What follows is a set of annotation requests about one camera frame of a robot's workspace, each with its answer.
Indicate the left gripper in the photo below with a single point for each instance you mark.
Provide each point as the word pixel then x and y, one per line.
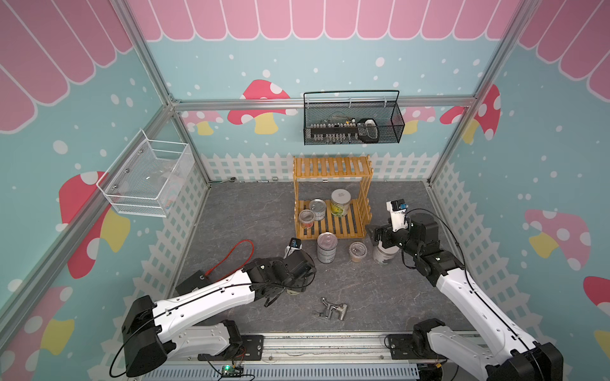
pixel 300 284

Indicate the black wire mesh basket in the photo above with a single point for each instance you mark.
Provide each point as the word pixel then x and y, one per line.
pixel 352 117

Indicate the white-lid white can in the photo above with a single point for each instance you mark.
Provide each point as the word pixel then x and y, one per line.
pixel 382 255

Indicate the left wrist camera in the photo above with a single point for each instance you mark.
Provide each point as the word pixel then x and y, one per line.
pixel 295 244

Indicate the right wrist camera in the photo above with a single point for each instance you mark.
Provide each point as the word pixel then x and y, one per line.
pixel 398 211

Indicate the white wire mesh basket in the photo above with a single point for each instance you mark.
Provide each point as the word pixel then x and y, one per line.
pixel 148 178

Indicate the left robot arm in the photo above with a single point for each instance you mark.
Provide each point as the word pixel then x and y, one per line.
pixel 153 330

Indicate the metal tool on floor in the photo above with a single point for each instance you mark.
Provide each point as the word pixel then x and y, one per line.
pixel 332 308

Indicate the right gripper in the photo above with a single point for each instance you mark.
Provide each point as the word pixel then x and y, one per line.
pixel 388 230

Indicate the small clear-lid cup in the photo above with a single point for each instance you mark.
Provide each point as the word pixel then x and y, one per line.
pixel 306 219

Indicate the tall green seed can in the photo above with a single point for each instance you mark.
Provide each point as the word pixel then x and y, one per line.
pixel 326 247

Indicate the silver pull-tab can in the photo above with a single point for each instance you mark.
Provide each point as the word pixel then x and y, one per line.
pixel 319 208

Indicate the green yellow white-lid can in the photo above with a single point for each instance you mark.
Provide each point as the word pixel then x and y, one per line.
pixel 340 201

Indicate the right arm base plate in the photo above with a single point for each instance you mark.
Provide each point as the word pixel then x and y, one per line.
pixel 411 346

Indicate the black tool set in basket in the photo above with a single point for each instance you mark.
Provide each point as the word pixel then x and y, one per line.
pixel 352 131

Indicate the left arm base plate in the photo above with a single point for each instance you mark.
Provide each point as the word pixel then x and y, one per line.
pixel 248 348

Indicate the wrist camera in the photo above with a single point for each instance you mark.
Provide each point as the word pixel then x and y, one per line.
pixel 398 211
pixel 295 244

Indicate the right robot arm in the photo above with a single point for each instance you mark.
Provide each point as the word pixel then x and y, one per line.
pixel 510 352

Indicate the green circuit board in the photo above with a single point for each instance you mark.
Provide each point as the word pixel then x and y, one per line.
pixel 232 371

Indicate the wooden two-tier shelf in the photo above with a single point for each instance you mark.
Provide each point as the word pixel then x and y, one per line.
pixel 332 170

